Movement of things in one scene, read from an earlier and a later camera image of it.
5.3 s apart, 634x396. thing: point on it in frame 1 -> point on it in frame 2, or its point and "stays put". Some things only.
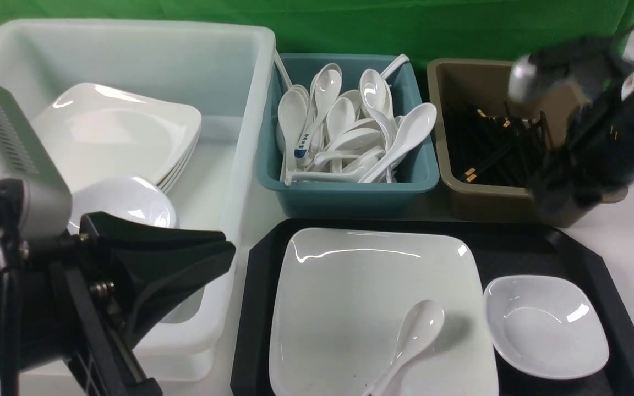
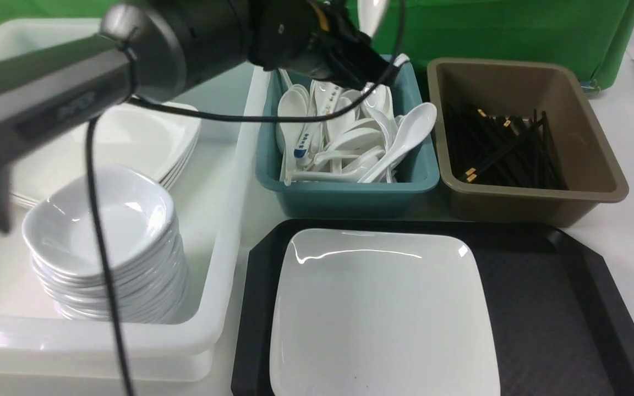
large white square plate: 340,300 stays put
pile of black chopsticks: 500,150 stays put
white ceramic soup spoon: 420,330 -> 370,12
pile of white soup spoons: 325,133 stays put
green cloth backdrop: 498,30 stays put
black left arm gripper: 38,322 -> 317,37
